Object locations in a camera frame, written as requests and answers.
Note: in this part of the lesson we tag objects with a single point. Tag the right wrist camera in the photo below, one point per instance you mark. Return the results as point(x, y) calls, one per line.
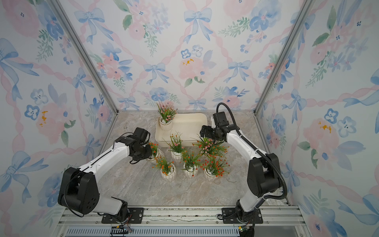
point(219, 120)

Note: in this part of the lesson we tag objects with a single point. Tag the right aluminium corner post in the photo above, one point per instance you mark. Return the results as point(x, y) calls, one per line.
point(294, 33)

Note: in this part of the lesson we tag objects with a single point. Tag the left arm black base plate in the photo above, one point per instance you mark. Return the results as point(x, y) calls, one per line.
point(134, 216)

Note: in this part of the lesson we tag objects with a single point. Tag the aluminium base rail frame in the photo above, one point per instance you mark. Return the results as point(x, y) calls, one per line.
point(187, 221)

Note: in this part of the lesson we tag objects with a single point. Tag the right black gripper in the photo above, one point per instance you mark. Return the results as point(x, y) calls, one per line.
point(206, 132)

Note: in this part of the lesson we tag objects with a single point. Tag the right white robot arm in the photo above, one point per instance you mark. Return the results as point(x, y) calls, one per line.
point(264, 179)

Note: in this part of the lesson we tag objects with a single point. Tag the left aluminium corner post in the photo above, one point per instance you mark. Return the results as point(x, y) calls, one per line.
point(84, 56)

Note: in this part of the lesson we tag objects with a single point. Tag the large pink gypsophila pot right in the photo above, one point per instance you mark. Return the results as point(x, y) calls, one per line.
point(210, 148)

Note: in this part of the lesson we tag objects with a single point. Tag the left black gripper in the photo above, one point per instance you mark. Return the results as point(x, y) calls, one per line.
point(149, 153)

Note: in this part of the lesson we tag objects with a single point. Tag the aluminium corner post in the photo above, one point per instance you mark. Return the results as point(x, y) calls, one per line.
point(84, 56)
point(294, 33)

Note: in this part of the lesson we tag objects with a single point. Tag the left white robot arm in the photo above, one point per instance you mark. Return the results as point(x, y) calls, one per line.
point(79, 187)

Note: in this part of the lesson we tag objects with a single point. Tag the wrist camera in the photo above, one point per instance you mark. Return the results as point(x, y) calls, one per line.
point(141, 135)
point(219, 120)

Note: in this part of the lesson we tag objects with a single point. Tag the pink gypsophila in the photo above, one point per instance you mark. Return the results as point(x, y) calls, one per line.
point(167, 115)

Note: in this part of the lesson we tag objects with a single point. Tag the pink gypsophila pot back middle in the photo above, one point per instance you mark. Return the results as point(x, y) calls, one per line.
point(176, 147)

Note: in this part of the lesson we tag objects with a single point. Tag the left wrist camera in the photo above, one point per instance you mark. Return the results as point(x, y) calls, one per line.
point(141, 135)

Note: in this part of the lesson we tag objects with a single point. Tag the orange gypsophila pot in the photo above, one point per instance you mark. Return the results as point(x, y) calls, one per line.
point(167, 169)
point(156, 153)
point(191, 163)

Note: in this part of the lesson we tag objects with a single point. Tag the cream plastic storage box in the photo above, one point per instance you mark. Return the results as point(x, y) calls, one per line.
point(187, 125)

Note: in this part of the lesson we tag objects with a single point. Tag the red gypsophila pot front right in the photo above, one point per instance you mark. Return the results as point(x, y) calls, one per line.
point(215, 167)

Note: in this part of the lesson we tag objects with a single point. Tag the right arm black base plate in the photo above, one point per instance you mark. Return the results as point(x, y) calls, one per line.
point(229, 214)

